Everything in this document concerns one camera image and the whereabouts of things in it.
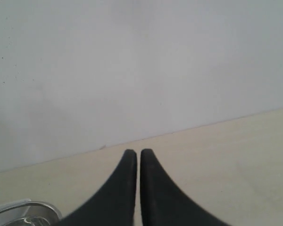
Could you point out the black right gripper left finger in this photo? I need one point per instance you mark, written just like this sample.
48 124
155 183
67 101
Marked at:
113 204

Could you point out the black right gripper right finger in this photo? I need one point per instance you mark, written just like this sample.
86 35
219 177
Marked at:
163 203

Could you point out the small stainless steel bowl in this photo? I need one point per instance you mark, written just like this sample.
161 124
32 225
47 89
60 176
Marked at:
30 221

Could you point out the steel mesh strainer basket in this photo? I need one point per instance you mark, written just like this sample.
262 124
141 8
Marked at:
12 211

